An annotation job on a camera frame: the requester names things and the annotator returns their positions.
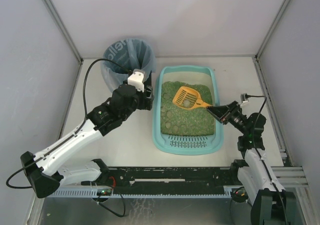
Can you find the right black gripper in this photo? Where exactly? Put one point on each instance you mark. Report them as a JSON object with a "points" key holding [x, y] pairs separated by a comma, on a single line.
{"points": [[227, 113]]}

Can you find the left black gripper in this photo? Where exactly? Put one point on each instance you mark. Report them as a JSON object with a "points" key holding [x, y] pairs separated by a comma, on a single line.
{"points": [[147, 98]]}

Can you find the orange litter scoop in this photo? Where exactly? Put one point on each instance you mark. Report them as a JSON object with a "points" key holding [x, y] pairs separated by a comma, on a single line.
{"points": [[187, 93]]}

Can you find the teal litter box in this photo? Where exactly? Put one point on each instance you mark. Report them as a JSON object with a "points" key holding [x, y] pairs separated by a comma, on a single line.
{"points": [[186, 145]]}

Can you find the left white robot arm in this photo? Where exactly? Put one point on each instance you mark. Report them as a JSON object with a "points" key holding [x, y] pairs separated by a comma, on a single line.
{"points": [[44, 169]]}

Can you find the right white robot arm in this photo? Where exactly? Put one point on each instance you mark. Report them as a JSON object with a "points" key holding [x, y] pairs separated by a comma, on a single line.
{"points": [[271, 203]]}

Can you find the green cat litter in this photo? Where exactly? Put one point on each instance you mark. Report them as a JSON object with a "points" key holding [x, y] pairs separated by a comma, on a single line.
{"points": [[181, 122]]}

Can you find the grey-green litter clump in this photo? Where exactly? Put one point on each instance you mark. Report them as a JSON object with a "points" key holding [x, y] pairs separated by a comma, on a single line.
{"points": [[186, 104]]}

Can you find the black trash bin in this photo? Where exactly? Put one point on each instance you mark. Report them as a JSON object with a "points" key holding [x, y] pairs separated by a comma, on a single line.
{"points": [[149, 80]]}

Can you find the blue plastic bin liner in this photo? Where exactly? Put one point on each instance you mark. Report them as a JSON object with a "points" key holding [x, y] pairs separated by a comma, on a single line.
{"points": [[130, 53]]}

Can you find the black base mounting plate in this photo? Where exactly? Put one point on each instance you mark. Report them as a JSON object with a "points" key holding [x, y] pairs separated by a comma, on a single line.
{"points": [[126, 177]]}

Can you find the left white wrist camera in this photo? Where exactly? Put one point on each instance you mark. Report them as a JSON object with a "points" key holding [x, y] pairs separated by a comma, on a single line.
{"points": [[137, 79]]}

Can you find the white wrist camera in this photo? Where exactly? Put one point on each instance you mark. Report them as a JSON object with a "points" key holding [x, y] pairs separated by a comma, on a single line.
{"points": [[137, 79], [244, 98]]}

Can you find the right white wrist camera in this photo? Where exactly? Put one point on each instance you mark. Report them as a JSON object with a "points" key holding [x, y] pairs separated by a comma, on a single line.
{"points": [[244, 98]]}

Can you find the blue slotted cable duct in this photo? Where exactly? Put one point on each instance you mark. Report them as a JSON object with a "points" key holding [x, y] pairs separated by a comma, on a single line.
{"points": [[151, 191]]}

